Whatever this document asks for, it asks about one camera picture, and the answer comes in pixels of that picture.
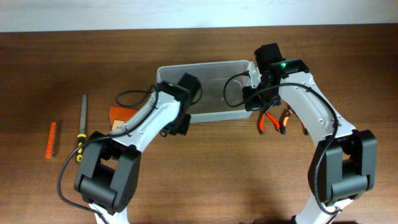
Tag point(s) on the metal file black yellow handle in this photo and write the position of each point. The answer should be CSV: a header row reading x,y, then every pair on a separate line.
x,y
81,135

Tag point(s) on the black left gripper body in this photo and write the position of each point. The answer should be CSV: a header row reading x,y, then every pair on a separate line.
x,y
182,125

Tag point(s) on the orange black needle nose pliers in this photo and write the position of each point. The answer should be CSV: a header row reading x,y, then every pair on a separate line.
x,y
286,114

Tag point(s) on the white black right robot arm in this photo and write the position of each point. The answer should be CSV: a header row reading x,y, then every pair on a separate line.
x,y
344,163

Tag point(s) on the clear plastic container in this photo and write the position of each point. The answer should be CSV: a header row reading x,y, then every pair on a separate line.
x,y
218,92

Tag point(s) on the orange toothed bar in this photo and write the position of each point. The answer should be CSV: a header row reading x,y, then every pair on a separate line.
x,y
50,147

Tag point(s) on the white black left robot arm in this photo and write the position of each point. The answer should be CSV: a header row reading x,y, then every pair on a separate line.
x,y
109,170

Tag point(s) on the orange scraper wooden handle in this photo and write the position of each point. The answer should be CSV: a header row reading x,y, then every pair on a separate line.
x,y
120,115

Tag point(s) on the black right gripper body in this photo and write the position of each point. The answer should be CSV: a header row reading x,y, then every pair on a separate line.
x,y
260,101

